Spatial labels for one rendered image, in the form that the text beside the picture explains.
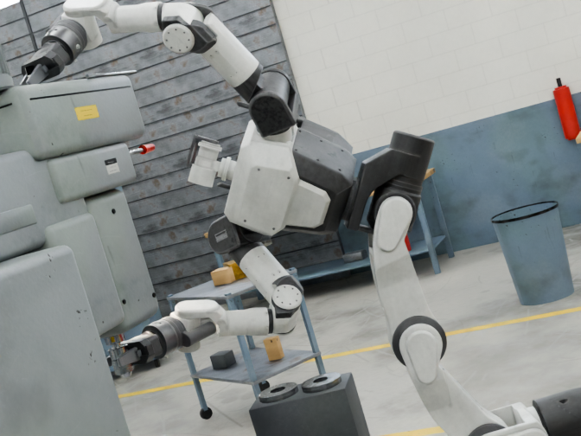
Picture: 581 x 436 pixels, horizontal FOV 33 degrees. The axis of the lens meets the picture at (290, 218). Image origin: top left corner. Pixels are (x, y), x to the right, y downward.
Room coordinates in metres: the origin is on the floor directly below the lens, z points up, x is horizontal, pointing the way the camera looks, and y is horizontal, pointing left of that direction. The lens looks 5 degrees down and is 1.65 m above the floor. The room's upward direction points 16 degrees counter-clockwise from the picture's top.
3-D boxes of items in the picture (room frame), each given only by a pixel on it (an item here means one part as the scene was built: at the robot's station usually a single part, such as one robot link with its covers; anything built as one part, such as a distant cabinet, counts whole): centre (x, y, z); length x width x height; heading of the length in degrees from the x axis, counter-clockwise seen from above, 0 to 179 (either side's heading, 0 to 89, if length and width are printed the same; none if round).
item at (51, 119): (2.28, 0.49, 1.81); 0.47 x 0.26 x 0.16; 158
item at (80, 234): (2.11, 0.56, 1.47); 0.24 x 0.19 x 0.26; 68
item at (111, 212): (2.29, 0.48, 1.47); 0.21 x 0.19 x 0.32; 68
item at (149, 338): (2.36, 0.42, 1.24); 0.13 x 0.12 x 0.10; 49
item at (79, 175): (2.25, 0.50, 1.68); 0.34 x 0.24 x 0.10; 158
